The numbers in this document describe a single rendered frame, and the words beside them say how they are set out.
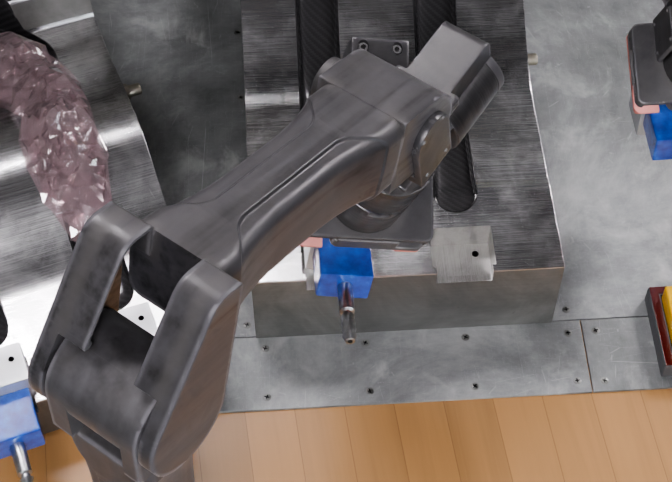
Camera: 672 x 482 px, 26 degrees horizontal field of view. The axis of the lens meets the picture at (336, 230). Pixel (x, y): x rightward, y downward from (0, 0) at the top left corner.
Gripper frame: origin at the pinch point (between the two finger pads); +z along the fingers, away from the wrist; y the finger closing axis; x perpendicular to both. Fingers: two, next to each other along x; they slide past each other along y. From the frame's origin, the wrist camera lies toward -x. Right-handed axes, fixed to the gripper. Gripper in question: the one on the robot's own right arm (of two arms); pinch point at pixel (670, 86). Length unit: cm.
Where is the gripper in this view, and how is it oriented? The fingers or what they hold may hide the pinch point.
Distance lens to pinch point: 127.4
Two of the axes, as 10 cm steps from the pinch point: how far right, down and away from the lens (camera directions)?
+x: 0.7, 9.9, -1.3
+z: -0.2, 1.3, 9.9
